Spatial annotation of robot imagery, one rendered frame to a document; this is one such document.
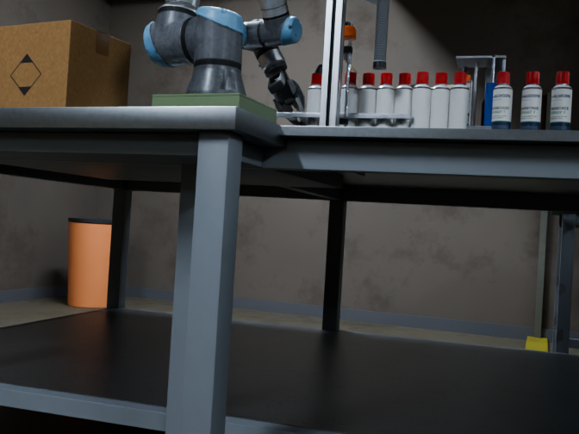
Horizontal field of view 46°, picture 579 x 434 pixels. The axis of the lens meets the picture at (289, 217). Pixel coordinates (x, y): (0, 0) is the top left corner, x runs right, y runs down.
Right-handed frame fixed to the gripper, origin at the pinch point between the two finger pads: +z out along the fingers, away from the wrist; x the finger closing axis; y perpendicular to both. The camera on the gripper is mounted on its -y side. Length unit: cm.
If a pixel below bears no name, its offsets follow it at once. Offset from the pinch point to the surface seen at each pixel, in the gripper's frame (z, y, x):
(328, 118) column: 6.5, -15.4, -10.1
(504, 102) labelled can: 22, -2, -53
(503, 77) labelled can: 16, -1, -56
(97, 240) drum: -55, 209, 194
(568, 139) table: 44, -65, -53
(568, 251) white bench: 72, 107, -59
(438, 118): 17.8, -1.8, -35.5
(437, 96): 12.3, -1.7, -38.0
